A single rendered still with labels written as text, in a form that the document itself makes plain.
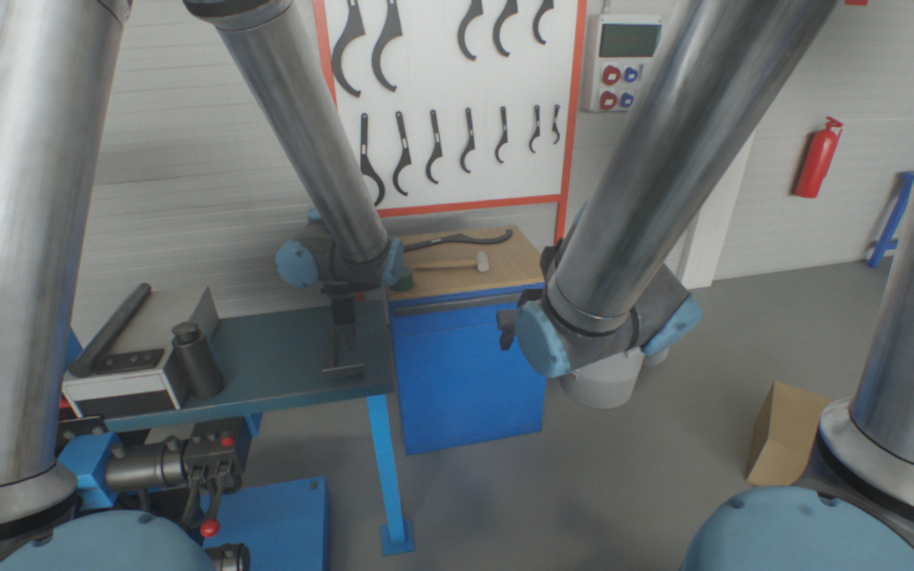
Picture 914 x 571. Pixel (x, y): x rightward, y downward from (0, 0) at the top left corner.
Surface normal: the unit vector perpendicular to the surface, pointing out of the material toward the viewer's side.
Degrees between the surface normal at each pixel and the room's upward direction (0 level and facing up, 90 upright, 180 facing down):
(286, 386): 0
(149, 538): 5
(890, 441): 92
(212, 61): 90
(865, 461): 50
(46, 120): 77
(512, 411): 90
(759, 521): 5
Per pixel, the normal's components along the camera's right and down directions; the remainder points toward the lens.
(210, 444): -0.02, -0.87
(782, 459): -0.57, 0.42
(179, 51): 0.21, 0.49
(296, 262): -0.26, 0.49
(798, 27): 0.18, 0.76
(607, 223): -0.81, 0.36
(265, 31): 0.44, 0.75
